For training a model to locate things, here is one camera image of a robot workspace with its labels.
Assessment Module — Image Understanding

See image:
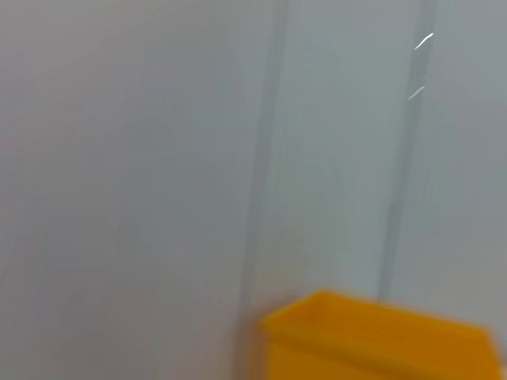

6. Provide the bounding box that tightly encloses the yellow plastic storage bin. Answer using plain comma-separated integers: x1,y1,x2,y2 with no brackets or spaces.
259,288,502,380

